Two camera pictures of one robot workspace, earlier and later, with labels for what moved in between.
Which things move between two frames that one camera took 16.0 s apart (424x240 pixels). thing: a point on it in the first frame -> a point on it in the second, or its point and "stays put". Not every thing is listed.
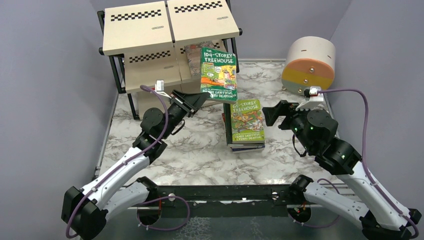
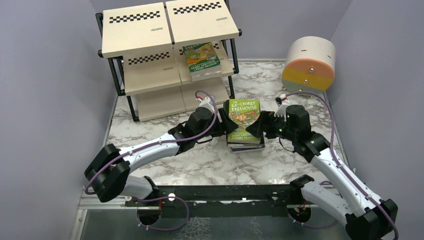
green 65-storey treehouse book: x=247 y=121 stays put
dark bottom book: x=238 y=147 stays put
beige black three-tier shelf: x=146 y=43 stays put
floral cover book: x=193 y=53 -> x=213 y=72
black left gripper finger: x=196 y=99 -> x=230 y=125
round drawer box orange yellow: x=310 y=62 stays put
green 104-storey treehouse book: x=218 y=75 -> x=200 y=56
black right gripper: x=286 y=116 -> x=269 y=122
